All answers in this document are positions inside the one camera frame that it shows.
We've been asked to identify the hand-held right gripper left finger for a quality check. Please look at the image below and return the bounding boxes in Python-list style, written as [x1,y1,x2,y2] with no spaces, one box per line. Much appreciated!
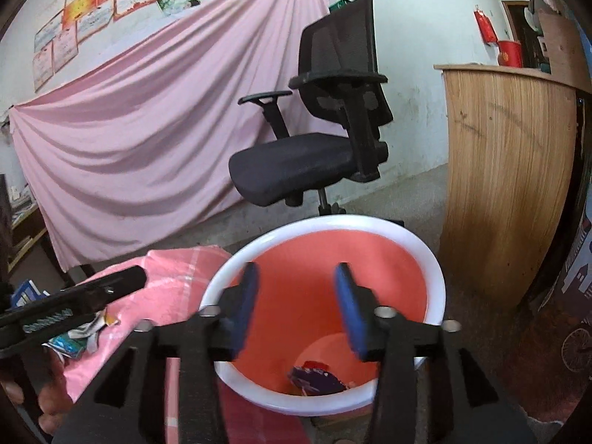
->
[53,261,260,444]

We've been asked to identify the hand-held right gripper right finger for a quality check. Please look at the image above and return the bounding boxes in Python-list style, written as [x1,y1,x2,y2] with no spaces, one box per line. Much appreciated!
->
[334,263,539,444]

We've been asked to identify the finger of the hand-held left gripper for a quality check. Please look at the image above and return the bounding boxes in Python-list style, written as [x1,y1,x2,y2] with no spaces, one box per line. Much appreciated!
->
[0,266,148,339]

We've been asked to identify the white wrapper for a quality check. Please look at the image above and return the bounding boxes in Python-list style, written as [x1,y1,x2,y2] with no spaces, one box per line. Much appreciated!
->
[69,311,122,353]

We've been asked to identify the teal foil wrapper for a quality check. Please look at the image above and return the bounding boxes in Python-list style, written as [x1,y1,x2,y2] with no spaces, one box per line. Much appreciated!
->
[44,333,88,360]

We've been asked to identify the purple snack wrapper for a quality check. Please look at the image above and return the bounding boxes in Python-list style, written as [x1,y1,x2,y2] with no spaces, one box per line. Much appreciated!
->
[287,361,347,396]

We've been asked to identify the person's left hand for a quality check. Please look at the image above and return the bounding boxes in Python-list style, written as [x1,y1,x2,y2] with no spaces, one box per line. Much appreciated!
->
[0,351,77,435]

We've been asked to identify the pink checkered tablecloth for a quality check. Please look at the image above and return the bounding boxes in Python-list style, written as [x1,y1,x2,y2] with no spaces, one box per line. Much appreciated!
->
[44,246,315,444]

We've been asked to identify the blue cardboard box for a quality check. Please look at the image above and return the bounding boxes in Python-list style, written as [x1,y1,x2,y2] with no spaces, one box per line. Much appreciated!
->
[10,280,50,309]

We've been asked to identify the wooden shelf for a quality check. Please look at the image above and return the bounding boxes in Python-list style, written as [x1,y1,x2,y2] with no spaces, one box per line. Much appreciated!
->
[0,173,61,287]

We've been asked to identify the black mesh office chair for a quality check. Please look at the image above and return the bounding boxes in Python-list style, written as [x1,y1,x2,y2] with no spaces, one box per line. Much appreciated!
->
[228,0,403,229]

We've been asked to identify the pink curtain cloth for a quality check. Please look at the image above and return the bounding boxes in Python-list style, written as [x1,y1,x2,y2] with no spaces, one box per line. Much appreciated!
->
[9,0,334,271]

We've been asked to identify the curved wooden counter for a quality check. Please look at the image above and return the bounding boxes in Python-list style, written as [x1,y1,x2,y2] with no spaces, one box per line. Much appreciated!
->
[434,62,583,310]

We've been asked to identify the panel with city print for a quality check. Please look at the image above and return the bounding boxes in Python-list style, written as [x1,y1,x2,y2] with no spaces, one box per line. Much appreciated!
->
[539,203,592,382]

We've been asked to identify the red container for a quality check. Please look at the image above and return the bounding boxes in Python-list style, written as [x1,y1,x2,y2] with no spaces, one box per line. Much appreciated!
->
[497,40,523,68]

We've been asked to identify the red hanging ornament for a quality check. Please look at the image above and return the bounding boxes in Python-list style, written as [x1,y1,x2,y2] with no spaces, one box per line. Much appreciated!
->
[473,4,498,45]

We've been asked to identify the dark wooden door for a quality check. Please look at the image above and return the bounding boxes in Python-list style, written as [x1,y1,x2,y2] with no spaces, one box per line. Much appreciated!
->
[502,0,549,72]

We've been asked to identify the brown cardboard sheet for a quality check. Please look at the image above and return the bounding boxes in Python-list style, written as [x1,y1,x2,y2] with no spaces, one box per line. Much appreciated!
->
[538,11,592,95]

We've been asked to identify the row of wall certificates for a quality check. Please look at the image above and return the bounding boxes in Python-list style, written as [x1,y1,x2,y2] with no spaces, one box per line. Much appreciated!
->
[32,0,162,93]

